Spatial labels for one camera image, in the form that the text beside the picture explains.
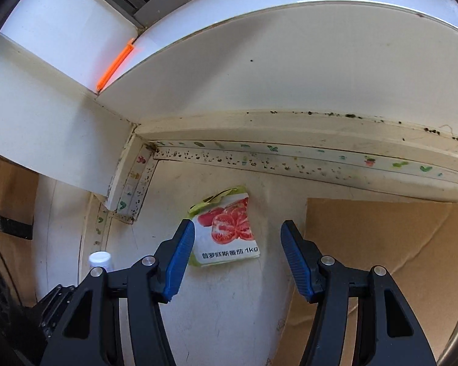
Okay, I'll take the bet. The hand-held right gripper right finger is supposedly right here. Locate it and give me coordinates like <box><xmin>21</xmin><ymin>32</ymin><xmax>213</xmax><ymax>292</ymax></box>
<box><xmin>280</xmin><ymin>220</ymin><xmax>438</xmax><ymax>366</ymax></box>

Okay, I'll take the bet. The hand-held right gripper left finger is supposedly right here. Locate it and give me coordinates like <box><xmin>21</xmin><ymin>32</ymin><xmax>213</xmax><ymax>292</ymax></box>
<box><xmin>40</xmin><ymin>219</ymin><xmax>196</xmax><ymax>366</ymax></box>

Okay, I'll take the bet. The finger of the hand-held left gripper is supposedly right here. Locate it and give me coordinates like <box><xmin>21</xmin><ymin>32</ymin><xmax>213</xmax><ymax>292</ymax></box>
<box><xmin>34</xmin><ymin>284</ymin><xmax>79</xmax><ymax>336</ymax></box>

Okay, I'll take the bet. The tomato print packet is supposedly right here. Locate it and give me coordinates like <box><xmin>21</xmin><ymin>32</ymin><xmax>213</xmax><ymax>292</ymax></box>
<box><xmin>188</xmin><ymin>185</ymin><xmax>260</xmax><ymax>267</ymax></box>

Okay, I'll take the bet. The small white bottle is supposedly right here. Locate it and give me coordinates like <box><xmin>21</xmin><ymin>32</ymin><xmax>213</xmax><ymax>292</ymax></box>
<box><xmin>89</xmin><ymin>252</ymin><xmax>112</xmax><ymax>273</ymax></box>

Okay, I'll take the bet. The brown cardboard sheet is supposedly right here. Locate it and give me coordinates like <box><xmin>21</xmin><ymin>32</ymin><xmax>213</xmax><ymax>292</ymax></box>
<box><xmin>282</xmin><ymin>197</ymin><xmax>458</xmax><ymax>366</ymax></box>

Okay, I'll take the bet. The patterned sealing tape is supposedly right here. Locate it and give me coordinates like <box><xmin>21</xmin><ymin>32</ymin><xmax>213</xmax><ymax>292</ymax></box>
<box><xmin>95</xmin><ymin>141</ymin><xmax>458</xmax><ymax>245</ymax></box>

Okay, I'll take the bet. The wooden cutting board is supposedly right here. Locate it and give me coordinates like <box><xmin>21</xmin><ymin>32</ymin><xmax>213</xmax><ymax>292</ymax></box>
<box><xmin>0</xmin><ymin>152</ymin><xmax>39</xmax><ymax>309</ymax></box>

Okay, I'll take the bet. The orange plastic clip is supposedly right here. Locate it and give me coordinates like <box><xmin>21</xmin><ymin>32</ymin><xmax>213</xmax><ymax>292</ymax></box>
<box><xmin>96</xmin><ymin>39</ymin><xmax>135</xmax><ymax>91</ymax></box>

